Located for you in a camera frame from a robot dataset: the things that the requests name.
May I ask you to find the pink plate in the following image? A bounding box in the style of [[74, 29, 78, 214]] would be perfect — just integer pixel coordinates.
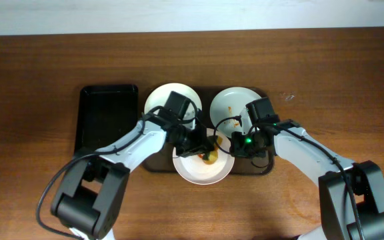
[[172, 127, 235, 186]]

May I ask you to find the yellow green scrub sponge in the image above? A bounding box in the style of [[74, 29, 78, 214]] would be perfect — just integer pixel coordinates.
[[198, 135, 223, 165]]

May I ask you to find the white plate with ketchup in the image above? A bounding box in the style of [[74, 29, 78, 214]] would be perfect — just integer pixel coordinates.
[[209, 87, 261, 138]]

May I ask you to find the cream plate with ketchup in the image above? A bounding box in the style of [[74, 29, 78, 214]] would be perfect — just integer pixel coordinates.
[[144, 83, 202, 130]]

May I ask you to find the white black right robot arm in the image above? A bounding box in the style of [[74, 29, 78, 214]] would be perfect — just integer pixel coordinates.
[[229, 121, 384, 239]]

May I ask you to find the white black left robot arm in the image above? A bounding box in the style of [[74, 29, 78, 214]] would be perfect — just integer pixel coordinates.
[[51, 118, 215, 239]]

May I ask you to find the brown serving tray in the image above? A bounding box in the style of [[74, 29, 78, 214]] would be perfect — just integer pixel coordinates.
[[143, 86, 275, 176]]

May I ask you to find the black plastic sponge tray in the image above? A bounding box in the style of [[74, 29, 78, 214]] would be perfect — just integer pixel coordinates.
[[73, 84, 139, 156]]

